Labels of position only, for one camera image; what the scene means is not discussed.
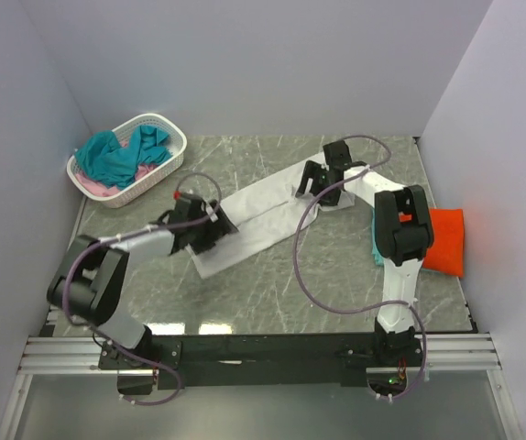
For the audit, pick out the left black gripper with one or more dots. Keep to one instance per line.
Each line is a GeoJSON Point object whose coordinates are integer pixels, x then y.
{"type": "Point", "coordinates": [218, 229]}

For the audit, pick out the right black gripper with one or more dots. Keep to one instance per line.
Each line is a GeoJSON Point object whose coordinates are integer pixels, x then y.
{"type": "Point", "coordinates": [312, 170]}

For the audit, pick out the white t shirt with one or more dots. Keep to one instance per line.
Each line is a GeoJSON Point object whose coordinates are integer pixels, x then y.
{"type": "Point", "coordinates": [265, 213]}

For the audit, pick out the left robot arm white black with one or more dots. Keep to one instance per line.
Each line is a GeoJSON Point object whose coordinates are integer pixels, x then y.
{"type": "Point", "coordinates": [89, 281]}

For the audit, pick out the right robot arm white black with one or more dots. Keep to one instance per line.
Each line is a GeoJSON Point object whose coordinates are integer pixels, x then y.
{"type": "Point", "coordinates": [402, 231]}

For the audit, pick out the white plastic laundry basket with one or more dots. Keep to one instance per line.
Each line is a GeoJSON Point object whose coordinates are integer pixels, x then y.
{"type": "Point", "coordinates": [177, 145]}

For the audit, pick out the folded light teal t shirt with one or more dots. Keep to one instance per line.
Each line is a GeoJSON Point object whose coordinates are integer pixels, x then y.
{"type": "Point", "coordinates": [379, 260]}

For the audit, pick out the pink t shirt in basket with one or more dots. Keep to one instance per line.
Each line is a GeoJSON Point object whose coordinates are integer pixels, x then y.
{"type": "Point", "coordinates": [106, 169]}

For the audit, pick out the teal t shirt in basket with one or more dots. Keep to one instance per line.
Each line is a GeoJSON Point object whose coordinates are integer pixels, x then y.
{"type": "Point", "coordinates": [144, 134]}

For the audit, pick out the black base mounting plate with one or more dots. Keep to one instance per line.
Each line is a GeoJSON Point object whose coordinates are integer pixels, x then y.
{"type": "Point", "coordinates": [246, 360]}

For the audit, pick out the folded orange t shirt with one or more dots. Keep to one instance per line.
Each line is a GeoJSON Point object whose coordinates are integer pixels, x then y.
{"type": "Point", "coordinates": [446, 255]}

